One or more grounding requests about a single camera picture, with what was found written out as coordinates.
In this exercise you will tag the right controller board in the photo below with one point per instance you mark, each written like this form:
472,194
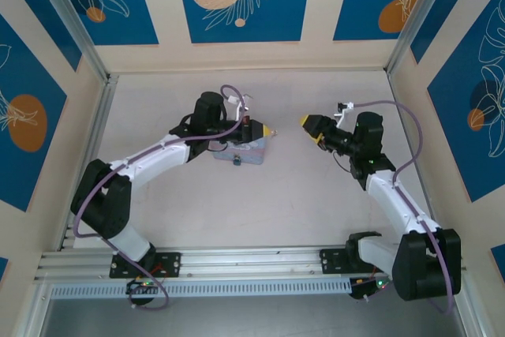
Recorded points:
365,287

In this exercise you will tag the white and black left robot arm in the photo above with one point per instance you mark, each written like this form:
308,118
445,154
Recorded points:
154,157

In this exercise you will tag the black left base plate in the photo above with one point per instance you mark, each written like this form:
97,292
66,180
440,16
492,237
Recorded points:
169,264

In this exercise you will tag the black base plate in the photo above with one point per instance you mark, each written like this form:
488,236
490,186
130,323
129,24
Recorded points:
333,262
169,264

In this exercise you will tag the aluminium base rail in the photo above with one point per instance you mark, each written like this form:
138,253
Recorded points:
244,260

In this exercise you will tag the controller board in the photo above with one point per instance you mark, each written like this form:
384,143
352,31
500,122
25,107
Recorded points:
140,285
365,287

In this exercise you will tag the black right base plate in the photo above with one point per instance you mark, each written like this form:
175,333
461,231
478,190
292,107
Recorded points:
333,262

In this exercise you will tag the left controller board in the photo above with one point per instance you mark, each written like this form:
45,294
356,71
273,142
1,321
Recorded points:
140,285

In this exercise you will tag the aluminium table side rail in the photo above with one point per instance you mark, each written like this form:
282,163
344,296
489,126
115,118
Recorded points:
98,132

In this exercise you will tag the aluminium frame post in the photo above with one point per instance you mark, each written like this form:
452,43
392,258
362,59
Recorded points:
75,21
418,13

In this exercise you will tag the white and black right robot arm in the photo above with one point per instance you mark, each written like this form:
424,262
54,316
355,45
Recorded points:
394,199

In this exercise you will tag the clear plastic bag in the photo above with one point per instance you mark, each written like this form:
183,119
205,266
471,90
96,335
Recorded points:
252,151

